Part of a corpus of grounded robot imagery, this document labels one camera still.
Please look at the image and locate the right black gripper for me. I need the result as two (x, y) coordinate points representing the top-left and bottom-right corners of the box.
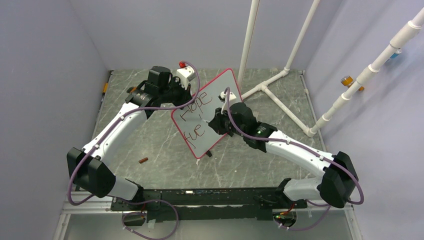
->
(209, 105), (247, 137)

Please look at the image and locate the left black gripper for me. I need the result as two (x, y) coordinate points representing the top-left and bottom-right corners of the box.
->
(159, 77), (194, 111)

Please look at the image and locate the red-framed whiteboard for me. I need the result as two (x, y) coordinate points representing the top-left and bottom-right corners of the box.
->
(171, 68), (242, 159)

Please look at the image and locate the brown marker cap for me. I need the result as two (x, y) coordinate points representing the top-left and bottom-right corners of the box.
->
(138, 157), (149, 164)

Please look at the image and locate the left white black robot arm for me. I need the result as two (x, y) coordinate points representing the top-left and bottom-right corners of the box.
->
(66, 61), (200, 210)

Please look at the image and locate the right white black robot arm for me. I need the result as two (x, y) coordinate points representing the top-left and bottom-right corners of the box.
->
(208, 102), (365, 208)

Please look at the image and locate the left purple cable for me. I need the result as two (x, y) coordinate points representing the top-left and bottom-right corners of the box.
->
(66, 60), (201, 240)

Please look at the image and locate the purple cable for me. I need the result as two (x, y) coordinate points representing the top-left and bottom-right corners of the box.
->
(223, 86), (365, 232)
(66, 60), (201, 240)

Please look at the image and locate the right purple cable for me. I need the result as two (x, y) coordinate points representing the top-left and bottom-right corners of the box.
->
(223, 86), (365, 232)

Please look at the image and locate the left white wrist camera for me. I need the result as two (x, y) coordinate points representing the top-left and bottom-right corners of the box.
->
(175, 61), (196, 90)

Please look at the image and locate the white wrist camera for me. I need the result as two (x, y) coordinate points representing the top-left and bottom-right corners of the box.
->
(218, 91), (238, 115)
(175, 61), (196, 90)

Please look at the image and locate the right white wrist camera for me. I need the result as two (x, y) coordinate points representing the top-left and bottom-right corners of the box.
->
(218, 91), (238, 115)

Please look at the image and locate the orange-handled tool at edge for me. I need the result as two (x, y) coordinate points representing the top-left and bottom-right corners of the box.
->
(101, 82), (109, 101)

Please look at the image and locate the orange wall knob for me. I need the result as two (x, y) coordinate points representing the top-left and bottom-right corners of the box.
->
(340, 75), (355, 88)

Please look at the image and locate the blue wall clip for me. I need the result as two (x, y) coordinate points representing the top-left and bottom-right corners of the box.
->
(389, 48), (402, 60)

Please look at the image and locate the white PVC pipe frame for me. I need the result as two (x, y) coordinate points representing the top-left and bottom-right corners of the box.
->
(241, 0), (424, 138)

